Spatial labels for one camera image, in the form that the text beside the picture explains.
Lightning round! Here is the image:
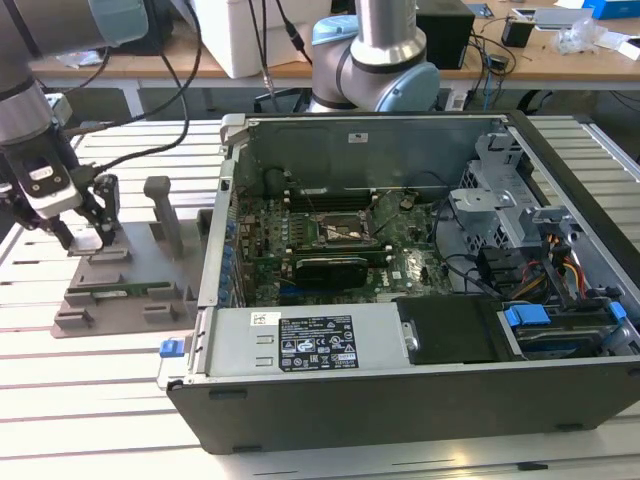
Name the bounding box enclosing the silver drive cage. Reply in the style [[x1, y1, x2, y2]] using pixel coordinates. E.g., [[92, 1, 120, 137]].
[[447, 130, 586, 281]]

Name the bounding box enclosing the green RAM stick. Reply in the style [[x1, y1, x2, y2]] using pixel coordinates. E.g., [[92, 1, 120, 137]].
[[66, 281, 172, 297]]

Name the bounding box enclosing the tall black box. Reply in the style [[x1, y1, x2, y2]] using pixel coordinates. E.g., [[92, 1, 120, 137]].
[[414, 3, 476, 71]]

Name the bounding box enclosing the black internal cable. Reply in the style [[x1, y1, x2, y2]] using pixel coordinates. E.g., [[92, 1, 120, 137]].
[[429, 196, 489, 301]]

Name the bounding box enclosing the black silver PC case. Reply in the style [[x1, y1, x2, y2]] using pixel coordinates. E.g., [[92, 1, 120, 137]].
[[157, 109, 640, 457]]

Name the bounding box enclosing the black plastic shroud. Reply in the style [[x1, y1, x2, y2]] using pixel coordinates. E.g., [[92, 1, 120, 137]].
[[391, 294, 516, 366]]

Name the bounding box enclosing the black chair base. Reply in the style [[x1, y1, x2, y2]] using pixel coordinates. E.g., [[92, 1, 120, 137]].
[[253, 87, 314, 114]]

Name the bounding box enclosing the silver power supply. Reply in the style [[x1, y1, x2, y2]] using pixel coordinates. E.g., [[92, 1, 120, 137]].
[[199, 302, 419, 379]]

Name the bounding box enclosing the small black box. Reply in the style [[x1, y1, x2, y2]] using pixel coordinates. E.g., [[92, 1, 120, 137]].
[[501, 16, 536, 50]]

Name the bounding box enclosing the grey parts rack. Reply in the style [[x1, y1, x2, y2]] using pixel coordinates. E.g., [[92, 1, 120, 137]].
[[52, 175, 217, 341]]

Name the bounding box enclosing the black graphics card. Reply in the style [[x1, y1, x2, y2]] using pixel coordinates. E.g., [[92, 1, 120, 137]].
[[292, 254, 371, 291]]

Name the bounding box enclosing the flat white box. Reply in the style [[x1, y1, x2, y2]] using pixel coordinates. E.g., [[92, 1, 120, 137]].
[[532, 5, 597, 32]]

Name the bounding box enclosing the yellow power wire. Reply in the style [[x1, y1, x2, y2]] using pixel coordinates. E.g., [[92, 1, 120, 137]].
[[548, 232, 589, 301]]

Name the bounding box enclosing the clear plastic bag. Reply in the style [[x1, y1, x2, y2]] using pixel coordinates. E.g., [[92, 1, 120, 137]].
[[555, 18, 609, 55]]

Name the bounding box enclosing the blue box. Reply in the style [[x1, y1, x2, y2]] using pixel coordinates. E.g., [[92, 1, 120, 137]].
[[589, 0, 640, 21]]

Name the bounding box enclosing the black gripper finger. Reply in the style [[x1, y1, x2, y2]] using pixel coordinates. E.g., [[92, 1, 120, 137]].
[[0, 185, 77, 252], [79, 172, 121, 251]]

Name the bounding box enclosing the CPU socket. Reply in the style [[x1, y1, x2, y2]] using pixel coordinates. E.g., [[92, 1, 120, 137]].
[[312, 212, 375, 247]]

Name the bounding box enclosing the wooden desk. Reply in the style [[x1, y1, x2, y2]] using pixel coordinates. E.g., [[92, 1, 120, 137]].
[[0, 0, 640, 94]]

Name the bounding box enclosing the crumpled white paper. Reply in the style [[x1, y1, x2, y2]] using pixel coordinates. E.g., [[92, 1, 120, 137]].
[[55, 48, 105, 70]]

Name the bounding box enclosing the silver CPU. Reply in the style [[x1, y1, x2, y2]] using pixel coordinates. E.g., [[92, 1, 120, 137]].
[[68, 237, 104, 257]]

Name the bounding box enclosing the white cardboard piece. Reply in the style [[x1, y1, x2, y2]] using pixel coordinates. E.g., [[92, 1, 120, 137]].
[[594, 29, 640, 62]]

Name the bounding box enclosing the hard disk in blue carrier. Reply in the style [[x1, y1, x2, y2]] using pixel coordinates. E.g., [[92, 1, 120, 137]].
[[497, 299, 632, 362]]

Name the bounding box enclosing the blue case latch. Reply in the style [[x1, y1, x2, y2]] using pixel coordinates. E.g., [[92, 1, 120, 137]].
[[158, 337, 185, 360]]

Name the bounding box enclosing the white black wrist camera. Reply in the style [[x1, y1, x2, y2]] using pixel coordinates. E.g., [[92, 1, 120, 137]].
[[8, 143, 85, 222]]

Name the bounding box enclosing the green motherboard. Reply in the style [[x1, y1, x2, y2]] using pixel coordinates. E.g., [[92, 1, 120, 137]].
[[234, 189, 451, 309]]

